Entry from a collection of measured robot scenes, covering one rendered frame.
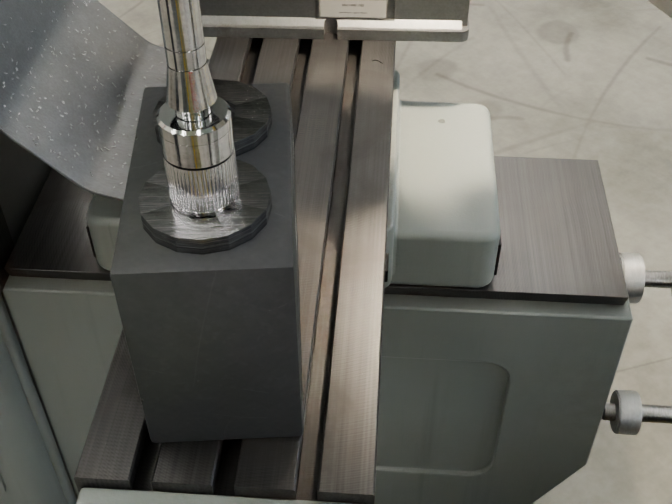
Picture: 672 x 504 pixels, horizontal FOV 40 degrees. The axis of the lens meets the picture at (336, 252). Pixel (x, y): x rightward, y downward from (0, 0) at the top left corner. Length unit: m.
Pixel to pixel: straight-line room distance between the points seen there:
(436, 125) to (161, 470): 0.67
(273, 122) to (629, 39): 2.55
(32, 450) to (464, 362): 0.64
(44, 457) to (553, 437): 0.75
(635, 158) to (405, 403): 1.52
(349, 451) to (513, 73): 2.30
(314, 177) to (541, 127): 1.80
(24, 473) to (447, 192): 0.75
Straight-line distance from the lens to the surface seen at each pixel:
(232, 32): 1.20
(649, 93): 2.94
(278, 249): 0.60
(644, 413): 1.32
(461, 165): 1.16
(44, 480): 1.49
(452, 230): 1.07
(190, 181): 0.59
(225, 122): 0.58
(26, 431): 1.40
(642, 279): 1.30
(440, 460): 1.40
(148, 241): 0.62
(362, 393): 0.76
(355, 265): 0.86
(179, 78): 0.56
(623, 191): 2.53
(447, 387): 1.26
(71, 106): 1.13
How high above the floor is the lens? 1.54
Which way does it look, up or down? 43 degrees down
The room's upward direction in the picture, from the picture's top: straight up
